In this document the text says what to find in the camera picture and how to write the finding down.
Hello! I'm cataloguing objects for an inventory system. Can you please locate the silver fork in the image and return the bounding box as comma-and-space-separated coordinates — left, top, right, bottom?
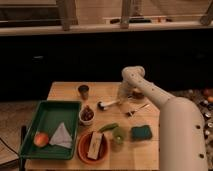
126, 104, 149, 117

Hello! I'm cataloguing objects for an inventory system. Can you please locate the green sponge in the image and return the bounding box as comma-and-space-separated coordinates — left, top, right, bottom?
131, 125, 152, 140

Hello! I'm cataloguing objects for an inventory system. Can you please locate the green pepper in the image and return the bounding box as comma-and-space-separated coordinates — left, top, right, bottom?
98, 123, 119, 132

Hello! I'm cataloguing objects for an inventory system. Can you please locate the white cup with dark contents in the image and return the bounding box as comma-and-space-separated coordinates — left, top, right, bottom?
79, 106, 95, 126

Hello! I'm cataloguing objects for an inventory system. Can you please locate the white folded cloth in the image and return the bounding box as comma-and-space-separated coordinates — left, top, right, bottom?
49, 123, 72, 149

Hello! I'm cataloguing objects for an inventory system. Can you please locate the wooden window frame rail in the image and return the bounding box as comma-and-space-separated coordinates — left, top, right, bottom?
0, 0, 213, 35

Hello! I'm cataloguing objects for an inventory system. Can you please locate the red orange apple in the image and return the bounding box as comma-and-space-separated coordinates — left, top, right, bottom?
33, 132, 49, 148

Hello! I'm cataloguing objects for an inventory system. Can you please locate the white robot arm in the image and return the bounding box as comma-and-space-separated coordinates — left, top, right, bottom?
118, 66, 208, 171

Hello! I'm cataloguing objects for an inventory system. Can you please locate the black cable left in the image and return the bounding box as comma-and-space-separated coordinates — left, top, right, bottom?
0, 125, 28, 171

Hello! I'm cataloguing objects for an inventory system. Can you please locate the dark brown bowl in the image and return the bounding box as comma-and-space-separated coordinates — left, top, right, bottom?
132, 88, 144, 99

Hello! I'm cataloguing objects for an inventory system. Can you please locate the green plastic tray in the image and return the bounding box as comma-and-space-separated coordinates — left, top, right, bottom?
19, 100, 81, 160

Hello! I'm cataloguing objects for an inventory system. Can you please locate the white box on plate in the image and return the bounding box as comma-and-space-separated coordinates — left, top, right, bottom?
87, 132, 103, 160

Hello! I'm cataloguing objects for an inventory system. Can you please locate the orange plate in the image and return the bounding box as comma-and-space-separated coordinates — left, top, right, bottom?
77, 132, 109, 165

